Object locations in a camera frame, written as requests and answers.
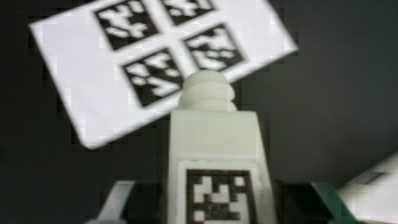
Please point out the white tag base sheet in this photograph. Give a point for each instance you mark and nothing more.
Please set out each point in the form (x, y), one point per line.
(125, 46)

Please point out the white table leg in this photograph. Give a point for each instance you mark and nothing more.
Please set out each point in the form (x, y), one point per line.
(370, 193)
(219, 188)

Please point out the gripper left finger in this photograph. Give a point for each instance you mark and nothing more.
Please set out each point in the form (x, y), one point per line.
(130, 206)

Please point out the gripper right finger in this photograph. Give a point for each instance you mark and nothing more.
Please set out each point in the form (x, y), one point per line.
(310, 204)

